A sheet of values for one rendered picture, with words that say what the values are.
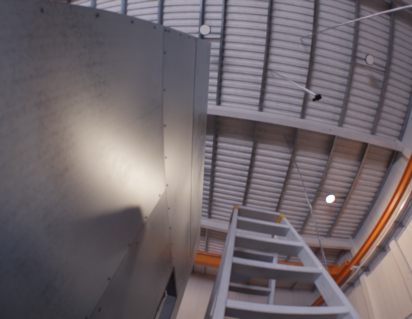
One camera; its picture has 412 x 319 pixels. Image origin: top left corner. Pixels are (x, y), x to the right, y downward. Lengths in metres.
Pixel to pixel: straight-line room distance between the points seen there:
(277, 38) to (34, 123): 6.84
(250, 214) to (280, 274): 0.70
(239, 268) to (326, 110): 6.91
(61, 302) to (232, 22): 7.16
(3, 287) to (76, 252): 0.24
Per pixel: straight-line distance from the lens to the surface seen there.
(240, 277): 9.48
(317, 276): 0.87
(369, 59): 7.18
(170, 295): 2.26
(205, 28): 6.31
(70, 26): 0.50
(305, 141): 7.57
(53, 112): 0.46
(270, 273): 0.80
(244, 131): 7.34
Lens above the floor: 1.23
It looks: 61 degrees up
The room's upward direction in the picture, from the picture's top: 24 degrees clockwise
